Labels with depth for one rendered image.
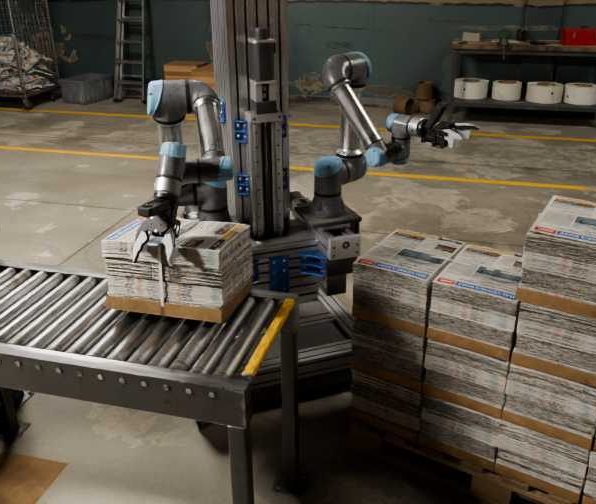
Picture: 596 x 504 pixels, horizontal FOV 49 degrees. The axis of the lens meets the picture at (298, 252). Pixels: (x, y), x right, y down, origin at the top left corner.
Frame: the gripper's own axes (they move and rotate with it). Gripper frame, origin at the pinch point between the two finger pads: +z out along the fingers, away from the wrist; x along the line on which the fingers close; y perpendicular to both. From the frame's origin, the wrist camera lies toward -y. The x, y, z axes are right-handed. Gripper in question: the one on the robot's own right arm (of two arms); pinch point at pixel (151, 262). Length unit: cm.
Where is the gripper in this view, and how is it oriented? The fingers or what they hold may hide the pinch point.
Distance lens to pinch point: 188.4
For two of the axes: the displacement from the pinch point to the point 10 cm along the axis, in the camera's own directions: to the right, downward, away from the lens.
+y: 2.3, 1.8, 9.6
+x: -9.6, -0.9, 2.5
